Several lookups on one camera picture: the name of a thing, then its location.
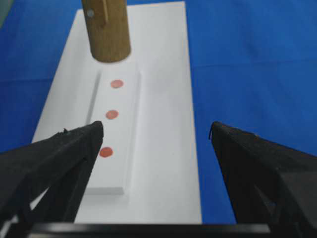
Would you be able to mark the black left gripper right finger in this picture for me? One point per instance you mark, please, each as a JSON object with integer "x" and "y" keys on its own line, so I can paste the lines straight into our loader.
{"x": 267, "y": 183}

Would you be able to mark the wooden mallet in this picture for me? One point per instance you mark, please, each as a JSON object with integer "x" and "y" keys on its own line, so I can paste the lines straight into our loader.
{"x": 108, "y": 29}

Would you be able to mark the large white foam board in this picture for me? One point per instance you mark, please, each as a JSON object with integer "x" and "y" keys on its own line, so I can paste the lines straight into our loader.
{"x": 48, "y": 83}

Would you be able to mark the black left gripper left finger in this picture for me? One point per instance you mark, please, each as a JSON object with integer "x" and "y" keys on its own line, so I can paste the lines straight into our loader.
{"x": 45, "y": 181}

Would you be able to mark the dark green backdrop sheet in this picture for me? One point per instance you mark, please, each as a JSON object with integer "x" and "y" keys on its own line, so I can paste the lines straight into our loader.
{"x": 5, "y": 6}

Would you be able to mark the blue table cloth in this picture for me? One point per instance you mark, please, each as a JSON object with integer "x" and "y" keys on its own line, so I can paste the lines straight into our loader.
{"x": 253, "y": 66}

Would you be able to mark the small white raised block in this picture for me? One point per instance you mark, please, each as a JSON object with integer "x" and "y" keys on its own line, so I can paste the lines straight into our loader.
{"x": 116, "y": 106}

